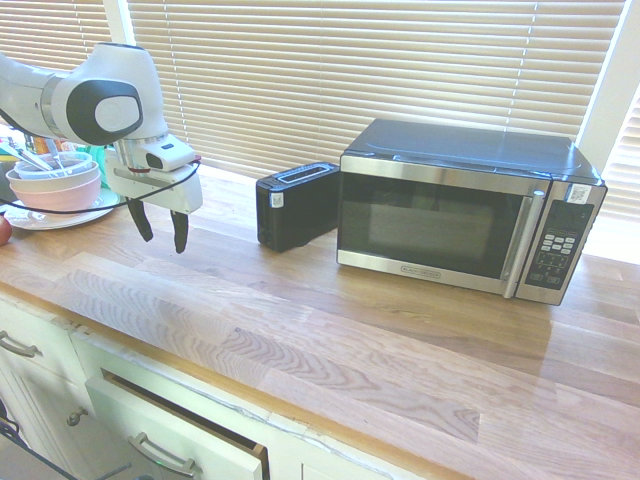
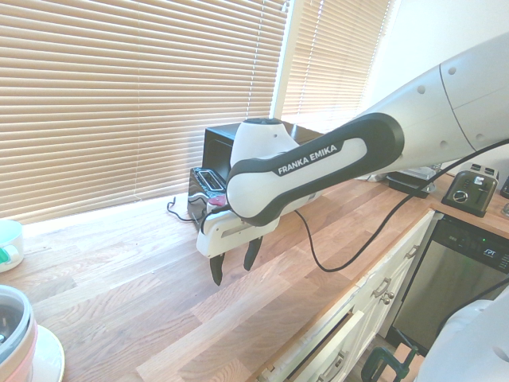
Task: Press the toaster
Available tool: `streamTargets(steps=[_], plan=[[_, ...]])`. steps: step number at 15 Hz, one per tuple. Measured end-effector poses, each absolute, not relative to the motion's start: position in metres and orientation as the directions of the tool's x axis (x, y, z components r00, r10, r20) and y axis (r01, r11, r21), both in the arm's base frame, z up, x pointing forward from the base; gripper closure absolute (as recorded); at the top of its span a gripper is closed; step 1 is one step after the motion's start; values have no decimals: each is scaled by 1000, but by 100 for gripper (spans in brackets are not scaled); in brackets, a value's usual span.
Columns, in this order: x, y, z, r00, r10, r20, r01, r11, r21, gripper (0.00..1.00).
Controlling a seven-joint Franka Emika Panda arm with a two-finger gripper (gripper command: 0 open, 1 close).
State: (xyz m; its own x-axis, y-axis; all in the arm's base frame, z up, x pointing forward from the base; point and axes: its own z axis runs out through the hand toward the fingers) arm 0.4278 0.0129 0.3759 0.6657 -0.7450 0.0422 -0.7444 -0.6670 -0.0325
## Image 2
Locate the green clamp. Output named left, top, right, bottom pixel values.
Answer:
left=364, top=345, right=419, bottom=382

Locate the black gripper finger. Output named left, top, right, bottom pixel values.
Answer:
left=243, top=236, right=264, bottom=272
left=208, top=253, right=226, bottom=287

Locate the white open drawer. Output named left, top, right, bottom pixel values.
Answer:
left=254, top=309, right=366, bottom=382

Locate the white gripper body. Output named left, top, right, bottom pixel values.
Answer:
left=196, top=209, right=280, bottom=259

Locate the silver toaster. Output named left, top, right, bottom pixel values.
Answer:
left=440, top=162, right=500, bottom=218

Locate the narrow beige window blind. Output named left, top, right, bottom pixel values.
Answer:
left=280, top=0, right=393, bottom=134

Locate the wide beige window blind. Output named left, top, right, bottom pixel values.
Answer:
left=0, top=0, right=291, bottom=226

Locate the white cabinet with handles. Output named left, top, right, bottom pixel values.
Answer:
left=349, top=209, right=437, bottom=343

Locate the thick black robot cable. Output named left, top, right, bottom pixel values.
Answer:
left=293, top=138, right=509, bottom=274

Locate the black plastic tray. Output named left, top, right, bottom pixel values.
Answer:
left=386, top=169, right=439, bottom=201

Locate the stainless steel dishwasher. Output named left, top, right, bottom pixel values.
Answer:
left=388, top=213, right=509, bottom=356

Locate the cream plate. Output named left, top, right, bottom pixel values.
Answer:
left=33, top=324, right=67, bottom=382

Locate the white and green mug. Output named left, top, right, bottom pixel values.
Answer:
left=0, top=219, right=25, bottom=274

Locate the grey and pink bowl stack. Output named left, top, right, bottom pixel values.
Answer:
left=0, top=283, right=40, bottom=382

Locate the black toaster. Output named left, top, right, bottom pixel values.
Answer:
left=186, top=166, right=231, bottom=232

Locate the clear plastic container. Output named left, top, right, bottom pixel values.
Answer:
left=397, top=163, right=443, bottom=181

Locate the black toaster oven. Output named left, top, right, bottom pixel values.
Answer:
left=202, top=123, right=325, bottom=182

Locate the thin black power cord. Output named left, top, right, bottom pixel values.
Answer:
left=165, top=197, right=200, bottom=224

